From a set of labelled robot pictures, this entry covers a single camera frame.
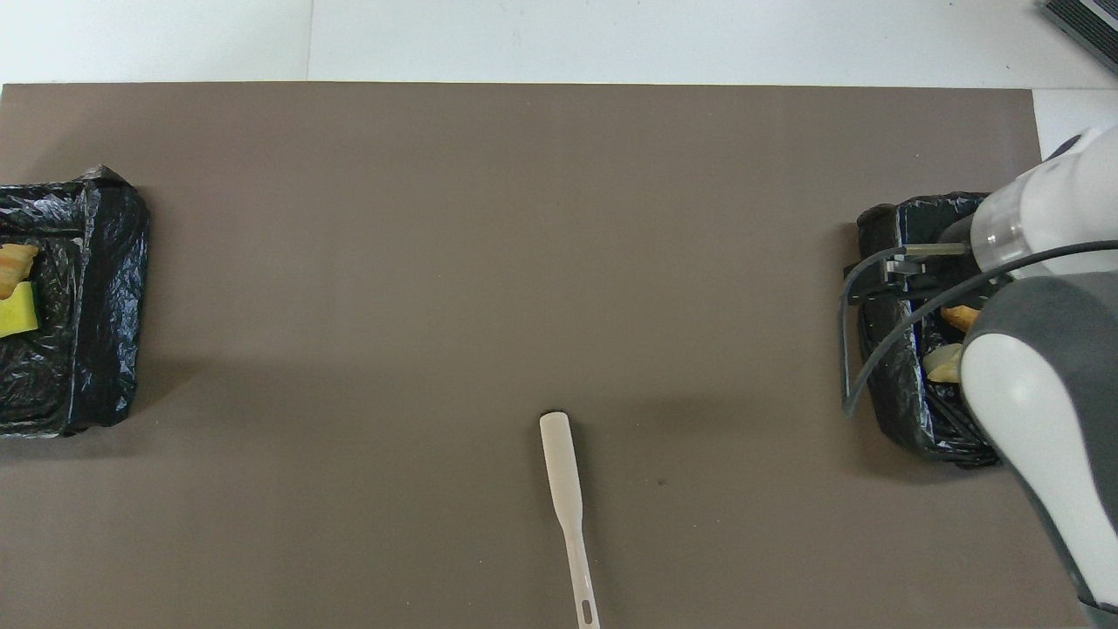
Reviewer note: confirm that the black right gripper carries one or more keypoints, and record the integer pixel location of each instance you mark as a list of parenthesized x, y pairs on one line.
[(961, 262)]

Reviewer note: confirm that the brown oval bread roll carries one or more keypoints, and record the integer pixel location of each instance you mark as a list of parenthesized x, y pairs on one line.
[(961, 317)]

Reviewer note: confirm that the beige hand brush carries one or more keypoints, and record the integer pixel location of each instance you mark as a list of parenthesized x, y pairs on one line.
[(559, 463)]

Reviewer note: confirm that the plain yellow sponge piece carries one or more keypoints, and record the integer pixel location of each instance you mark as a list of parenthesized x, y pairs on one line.
[(17, 312)]

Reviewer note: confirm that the torn striped bread piece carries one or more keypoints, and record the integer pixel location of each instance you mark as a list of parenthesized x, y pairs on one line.
[(16, 266)]

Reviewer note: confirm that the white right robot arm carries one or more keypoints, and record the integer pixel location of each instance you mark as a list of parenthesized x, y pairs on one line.
[(1048, 393)]

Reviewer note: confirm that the wrinkled black bag bin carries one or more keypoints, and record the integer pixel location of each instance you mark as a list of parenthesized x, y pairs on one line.
[(882, 227)]

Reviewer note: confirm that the empty-start bin with black bag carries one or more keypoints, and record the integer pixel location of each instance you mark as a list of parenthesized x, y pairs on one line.
[(113, 262)]

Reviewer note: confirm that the grey ribbed device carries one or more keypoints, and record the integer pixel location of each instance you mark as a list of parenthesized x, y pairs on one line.
[(1087, 22)]

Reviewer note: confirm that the brown table mat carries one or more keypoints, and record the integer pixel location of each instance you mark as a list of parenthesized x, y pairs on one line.
[(349, 306)]

